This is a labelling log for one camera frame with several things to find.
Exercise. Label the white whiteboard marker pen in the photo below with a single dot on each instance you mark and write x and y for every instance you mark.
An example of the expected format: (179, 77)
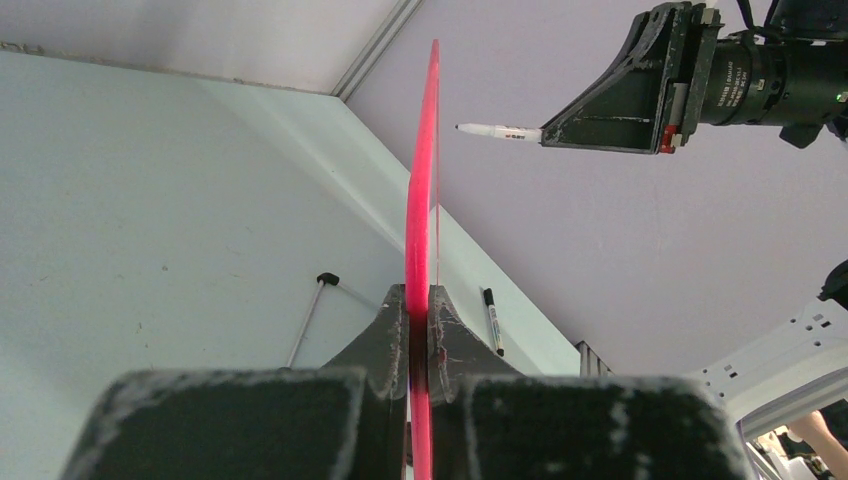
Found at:
(503, 132)

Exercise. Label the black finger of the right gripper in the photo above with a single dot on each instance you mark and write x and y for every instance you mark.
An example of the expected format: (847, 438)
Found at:
(623, 110)

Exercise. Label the pink-framed whiteboard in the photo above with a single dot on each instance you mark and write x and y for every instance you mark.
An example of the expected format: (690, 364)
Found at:
(417, 263)

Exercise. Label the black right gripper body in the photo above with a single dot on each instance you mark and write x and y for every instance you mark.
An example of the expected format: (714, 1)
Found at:
(692, 28)

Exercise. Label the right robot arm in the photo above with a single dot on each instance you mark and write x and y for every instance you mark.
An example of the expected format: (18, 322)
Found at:
(789, 72)

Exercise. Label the aluminium frame rail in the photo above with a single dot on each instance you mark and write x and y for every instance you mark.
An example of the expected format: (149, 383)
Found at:
(379, 43)

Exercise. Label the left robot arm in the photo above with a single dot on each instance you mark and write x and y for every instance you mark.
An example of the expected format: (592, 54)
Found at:
(799, 366)

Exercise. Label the black whiteboard foot clip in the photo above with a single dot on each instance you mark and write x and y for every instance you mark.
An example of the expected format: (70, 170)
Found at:
(328, 278)

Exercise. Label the black marker pen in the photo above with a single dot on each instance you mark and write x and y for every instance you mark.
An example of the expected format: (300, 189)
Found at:
(490, 305)

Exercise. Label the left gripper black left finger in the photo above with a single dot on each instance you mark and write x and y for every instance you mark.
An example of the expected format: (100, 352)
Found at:
(344, 420)

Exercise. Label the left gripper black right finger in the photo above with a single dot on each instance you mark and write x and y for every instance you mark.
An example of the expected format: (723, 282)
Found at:
(491, 421)

